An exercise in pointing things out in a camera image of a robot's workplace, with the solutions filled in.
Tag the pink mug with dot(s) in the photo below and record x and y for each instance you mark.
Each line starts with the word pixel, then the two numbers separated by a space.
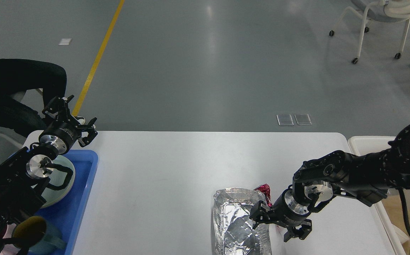
pixel 8 234

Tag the white plastic bin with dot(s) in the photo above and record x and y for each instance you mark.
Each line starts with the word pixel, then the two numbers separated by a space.
pixel 361 145

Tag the floor outlet plate right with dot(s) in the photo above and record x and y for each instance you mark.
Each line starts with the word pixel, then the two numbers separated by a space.
pixel 303 119

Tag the floor outlet plate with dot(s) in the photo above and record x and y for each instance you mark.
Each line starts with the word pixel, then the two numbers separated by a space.
pixel 303 119
pixel 285 120

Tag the floor outlet plate left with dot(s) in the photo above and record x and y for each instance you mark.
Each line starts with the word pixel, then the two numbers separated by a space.
pixel 285 120

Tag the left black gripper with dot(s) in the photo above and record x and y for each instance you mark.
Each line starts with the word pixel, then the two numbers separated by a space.
pixel 64 129

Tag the aluminium foil container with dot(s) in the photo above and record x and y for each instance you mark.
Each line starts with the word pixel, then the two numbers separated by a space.
pixel 233 232

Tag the brown paper bag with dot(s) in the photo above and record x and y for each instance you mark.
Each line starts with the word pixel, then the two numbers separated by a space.
pixel 393 207

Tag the crushed red can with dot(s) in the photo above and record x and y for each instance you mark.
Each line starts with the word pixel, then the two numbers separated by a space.
pixel 265 189

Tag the blue plastic tray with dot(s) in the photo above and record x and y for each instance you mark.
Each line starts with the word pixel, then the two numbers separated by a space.
pixel 67 214

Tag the light green plate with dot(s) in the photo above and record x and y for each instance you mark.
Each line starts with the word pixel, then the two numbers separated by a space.
pixel 57 179

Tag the person in dark clothes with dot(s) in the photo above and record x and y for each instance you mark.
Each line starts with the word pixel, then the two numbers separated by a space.
pixel 17 75

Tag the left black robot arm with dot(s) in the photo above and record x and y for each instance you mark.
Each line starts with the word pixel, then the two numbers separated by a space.
pixel 29 171

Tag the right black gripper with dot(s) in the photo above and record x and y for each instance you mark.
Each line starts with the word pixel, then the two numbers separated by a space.
pixel 285 212

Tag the white office chair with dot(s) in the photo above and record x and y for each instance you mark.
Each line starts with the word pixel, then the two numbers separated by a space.
pixel 381 11

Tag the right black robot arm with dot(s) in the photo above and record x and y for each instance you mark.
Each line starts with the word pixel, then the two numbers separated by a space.
pixel 365 178

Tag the dark teal mug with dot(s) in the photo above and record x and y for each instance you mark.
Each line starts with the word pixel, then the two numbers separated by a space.
pixel 39 236

